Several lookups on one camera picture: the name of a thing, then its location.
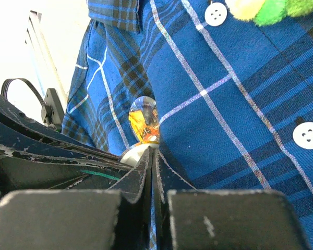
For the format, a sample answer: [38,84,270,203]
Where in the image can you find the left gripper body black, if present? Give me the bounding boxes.
[0,95,125,199]

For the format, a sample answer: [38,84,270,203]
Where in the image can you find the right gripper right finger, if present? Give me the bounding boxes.
[153,151,310,249]

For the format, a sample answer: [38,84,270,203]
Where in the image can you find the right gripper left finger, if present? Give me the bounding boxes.
[0,148,153,249]

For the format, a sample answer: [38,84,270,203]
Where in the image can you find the round orange picture brooch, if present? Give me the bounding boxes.
[120,96,160,167]

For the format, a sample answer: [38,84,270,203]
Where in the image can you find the blue plaid shirt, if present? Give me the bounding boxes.
[62,1,313,249]

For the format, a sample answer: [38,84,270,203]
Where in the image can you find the colourful flower plush brooch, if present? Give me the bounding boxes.
[225,0,313,27]

